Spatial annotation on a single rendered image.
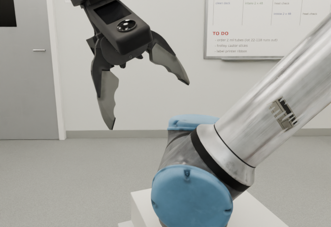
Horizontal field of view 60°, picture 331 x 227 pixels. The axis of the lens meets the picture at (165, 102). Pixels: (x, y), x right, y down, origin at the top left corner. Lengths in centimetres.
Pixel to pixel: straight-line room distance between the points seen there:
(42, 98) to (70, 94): 32
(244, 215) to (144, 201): 23
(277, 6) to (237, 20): 46
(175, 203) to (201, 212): 4
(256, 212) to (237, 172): 32
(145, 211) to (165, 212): 26
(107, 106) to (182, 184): 16
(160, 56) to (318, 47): 22
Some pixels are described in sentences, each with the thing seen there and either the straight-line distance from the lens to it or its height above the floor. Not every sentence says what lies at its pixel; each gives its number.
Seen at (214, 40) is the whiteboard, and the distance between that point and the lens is 334.
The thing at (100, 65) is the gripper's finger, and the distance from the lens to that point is 43.
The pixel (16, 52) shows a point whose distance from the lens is 362.
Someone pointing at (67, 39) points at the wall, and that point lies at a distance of 345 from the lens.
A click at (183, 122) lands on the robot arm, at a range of 52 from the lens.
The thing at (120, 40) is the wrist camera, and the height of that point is 122.
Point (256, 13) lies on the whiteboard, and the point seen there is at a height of 144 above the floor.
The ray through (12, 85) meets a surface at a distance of 370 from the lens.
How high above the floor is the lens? 122
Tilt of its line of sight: 13 degrees down
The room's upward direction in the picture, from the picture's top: straight up
